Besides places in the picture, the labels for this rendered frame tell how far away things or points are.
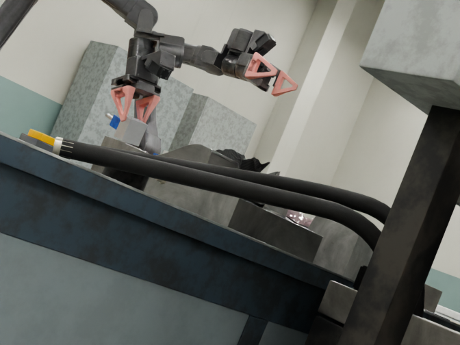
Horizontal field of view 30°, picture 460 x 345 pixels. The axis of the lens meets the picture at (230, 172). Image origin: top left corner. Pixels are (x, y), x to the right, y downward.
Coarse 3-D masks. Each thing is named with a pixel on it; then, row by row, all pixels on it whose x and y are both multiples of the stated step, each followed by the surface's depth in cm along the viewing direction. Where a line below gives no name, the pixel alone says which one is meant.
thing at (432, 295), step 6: (426, 288) 234; (432, 288) 236; (426, 294) 235; (432, 294) 236; (438, 294) 238; (426, 300) 235; (432, 300) 237; (438, 300) 239; (426, 306) 236; (432, 306) 238
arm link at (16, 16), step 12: (12, 0) 192; (24, 0) 192; (36, 0) 195; (0, 12) 191; (12, 12) 192; (24, 12) 193; (0, 24) 191; (12, 24) 192; (0, 36) 191; (0, 48) 193
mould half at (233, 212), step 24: (120, 144) 192; (192, 144) 174; (96, 168) 195; (168, 192) 174; (192, 192) 169; (216, 216) 162; (240, 216) 161; (264, 216) 165; (264, 240) 166; (288, 240) 171; (312, 240) 175
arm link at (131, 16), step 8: (104, 0) 197; (112, 0) 196; (120, 0) 196; (128, 0) 196; (136, 0) 196; (144, 0) 197; (112, 8) 199; (120, 8) 196; (128, 8) 196; (136, 8) 196; (152, 8) 197; (128, 16) 196; (136, 16) 196; (128, 24) 202; (136, 24) 196
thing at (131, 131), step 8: (112, 120) 197; (128, 120) 192; (136, 120) 193; (120, 128) 194; (128, 128) 192; (136, 128) 194; (144, 128) 195; (120, 136) 193; (128, 136) 193; (136, 136) 194; (136, 144) 195
